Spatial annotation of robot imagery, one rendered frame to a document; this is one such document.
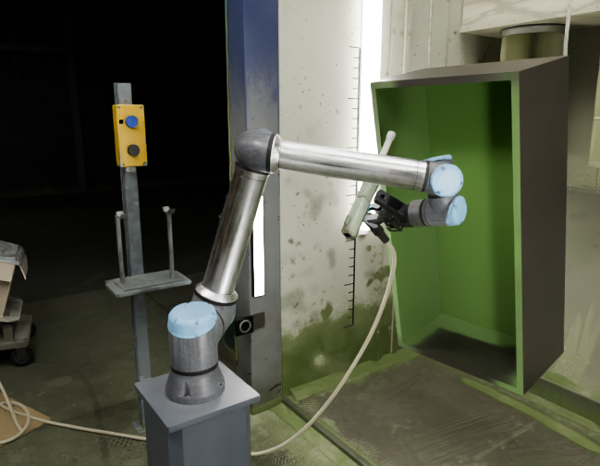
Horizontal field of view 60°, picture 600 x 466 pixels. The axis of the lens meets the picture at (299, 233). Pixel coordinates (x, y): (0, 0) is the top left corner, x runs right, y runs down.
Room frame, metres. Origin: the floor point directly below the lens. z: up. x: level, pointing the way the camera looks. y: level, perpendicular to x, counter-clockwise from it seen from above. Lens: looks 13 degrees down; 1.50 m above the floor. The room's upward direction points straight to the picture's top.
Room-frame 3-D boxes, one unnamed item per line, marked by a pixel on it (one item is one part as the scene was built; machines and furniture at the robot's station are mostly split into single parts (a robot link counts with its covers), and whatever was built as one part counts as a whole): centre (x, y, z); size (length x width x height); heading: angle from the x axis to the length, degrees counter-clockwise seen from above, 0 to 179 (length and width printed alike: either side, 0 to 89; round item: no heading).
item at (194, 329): (1.53, 0.34, 0.83); 0.17 x 0.15 x 0.18; 173
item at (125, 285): (2.17, 0.66, 0.95); 0.26 x 0.15 x 0.32; 125
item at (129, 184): (2.30, 0.76, 0.82); 0.06 x 0.06 x 1.64; 35
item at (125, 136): (2.26, 0.73, 1.42); 0.12 x 0.06 x 0.26; 125
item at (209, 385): (1.52, 0.34, 0.69); 0.19 x 0.19 x 0.10
